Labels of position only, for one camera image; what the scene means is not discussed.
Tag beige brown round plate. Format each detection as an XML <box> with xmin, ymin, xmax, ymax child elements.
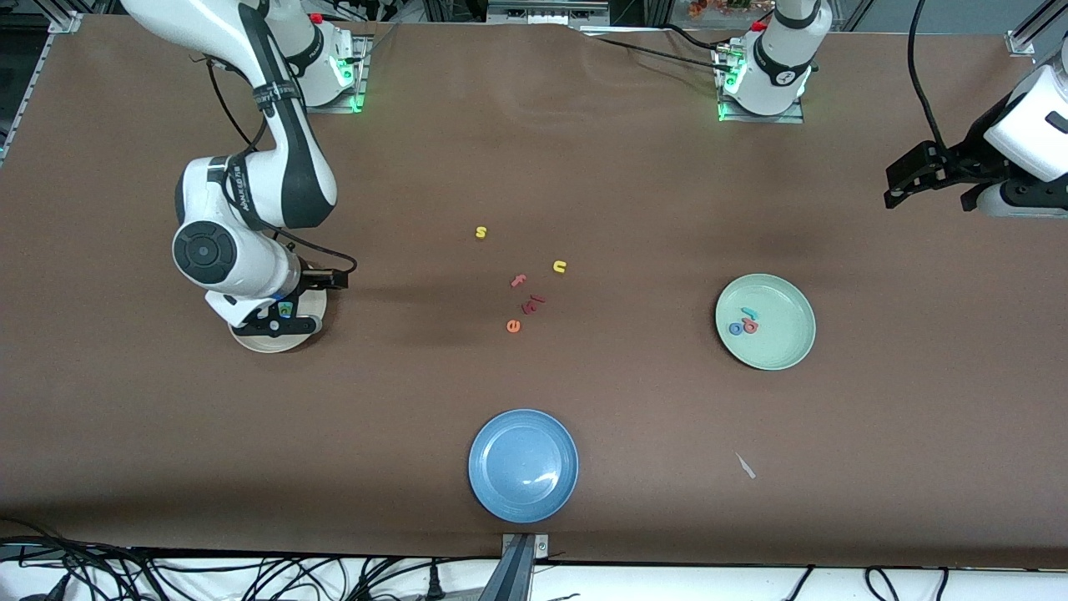
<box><xmin>229</xmin><ymin>288</ymin><xmax>328</xmax><ymax>354</ymax></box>

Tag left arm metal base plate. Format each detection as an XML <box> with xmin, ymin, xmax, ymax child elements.
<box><xmin>716</xmin><ymin>42</ymin><xmax>806</xmax><ymax>124</ymax></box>

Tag silver aluminium frame bar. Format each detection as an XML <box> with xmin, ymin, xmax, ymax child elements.
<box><xmin>0</xmin><ymin>10</ymin><xmax>83</xmax><ymax>164</ymax></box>
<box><xmin>1005</xmin><ymin>0</ymin><xmax>1068</xmax><ymax>58</ymax></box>

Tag black base cable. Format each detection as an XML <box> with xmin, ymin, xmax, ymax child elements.
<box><xmin>576</xmin><ymin>23</ymin><xmax>739</xmax><ymax>76</ymax></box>

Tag grey camera mount pole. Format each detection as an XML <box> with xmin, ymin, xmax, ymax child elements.
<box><xmin>477</xmin><ymin>536</ymin><xmax>537</xmax><ymax>601</ymax></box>

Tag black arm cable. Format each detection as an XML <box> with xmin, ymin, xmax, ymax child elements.
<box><xmin>908</xmin><ymin>0</ymin><xmax>952</xmax><ymax>155</ymax></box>
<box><xmin>204</xmin><ymin>54</ymin><xmax>360</xmax><ymax>289</ymax></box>

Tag grey box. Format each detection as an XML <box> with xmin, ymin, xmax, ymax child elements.
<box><xmin>486</xmin><ymin>0</ymin><xmax>612</xmax><ymax>26</ymax></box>

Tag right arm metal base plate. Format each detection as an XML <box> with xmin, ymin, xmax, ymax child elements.
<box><xmin>305</xmin><ymin>33</ymin><xmax>368</xmax><ymax>114</ymax></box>

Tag orange decoration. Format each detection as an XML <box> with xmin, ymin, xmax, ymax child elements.
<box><xmin>688</xmin><ymin>0</ymin><xmax>756</xmax><ymax>19</ymax></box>

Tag light green round plate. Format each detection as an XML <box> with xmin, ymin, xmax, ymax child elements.
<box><xmin>715</xmin><ymin>274</ymin><xmax>817</xmax><ymax>371</ymax></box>

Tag black cable tangle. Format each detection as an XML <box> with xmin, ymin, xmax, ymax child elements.
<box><xmin>0</xmin><ymin>518</ymin><xmax>468</xmax><ymax>601</ymax></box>

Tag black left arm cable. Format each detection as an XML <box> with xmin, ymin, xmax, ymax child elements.
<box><xmin>908</xmin><ymin>0</ymin><xmax>952</xmax><ymax>155</ymax></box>

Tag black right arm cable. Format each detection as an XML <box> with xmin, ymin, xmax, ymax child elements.
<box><xmin>204</xmin><ymin>54</ymin><xmax>360</xmax><ymax>289</ymax></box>

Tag blue round plate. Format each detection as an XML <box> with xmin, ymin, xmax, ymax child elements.
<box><xmin>468</xmin><ymin>408</ymin><xmax>579</xmax><ymax>524</ymax></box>

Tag brown table cover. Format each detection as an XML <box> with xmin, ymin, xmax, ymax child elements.
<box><xmin>0</xmin><ymin>15</ymin><xmax>1068</xmax><ymax>570</ymax></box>

